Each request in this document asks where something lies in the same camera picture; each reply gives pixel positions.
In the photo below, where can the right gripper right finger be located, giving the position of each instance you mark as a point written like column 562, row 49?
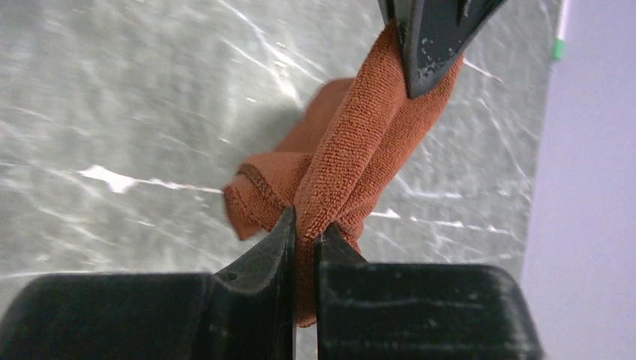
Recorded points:
column 379, row 310

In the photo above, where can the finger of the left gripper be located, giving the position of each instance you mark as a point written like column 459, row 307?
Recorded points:
column 434, row 34

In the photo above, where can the brown towel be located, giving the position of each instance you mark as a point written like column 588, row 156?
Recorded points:
column 332, row 167

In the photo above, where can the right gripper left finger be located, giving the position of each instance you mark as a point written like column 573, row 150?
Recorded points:
column 244, row 311

